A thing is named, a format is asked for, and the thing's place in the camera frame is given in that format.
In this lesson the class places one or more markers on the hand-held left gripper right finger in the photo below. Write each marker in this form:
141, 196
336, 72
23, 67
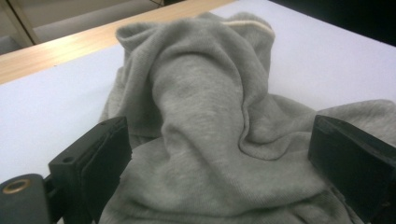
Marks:
355, 161

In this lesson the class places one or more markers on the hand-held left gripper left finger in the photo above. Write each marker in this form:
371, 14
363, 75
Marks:
93, 161

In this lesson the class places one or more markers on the grey cloth garment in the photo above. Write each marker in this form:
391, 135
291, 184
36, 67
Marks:
202, 140

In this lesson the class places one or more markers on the black curtain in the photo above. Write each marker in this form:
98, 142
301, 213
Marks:
342, 15

